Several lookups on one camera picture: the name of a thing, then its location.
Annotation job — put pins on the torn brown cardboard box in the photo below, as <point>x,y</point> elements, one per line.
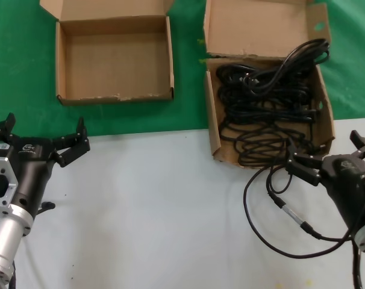
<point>257,27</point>

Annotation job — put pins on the silver left wrist bracket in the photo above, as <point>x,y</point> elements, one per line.
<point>1,186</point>

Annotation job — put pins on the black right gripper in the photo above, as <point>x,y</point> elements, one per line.
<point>346,186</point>

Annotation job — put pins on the small black knob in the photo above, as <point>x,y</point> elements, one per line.
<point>47,206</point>

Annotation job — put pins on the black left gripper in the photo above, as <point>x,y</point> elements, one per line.
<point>32,168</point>

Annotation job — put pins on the green cloth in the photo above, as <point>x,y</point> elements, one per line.
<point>20,60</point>

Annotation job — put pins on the shallow brown cardboard box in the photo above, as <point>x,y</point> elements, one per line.
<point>116,63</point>

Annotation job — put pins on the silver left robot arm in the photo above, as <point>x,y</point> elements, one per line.
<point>8,238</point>

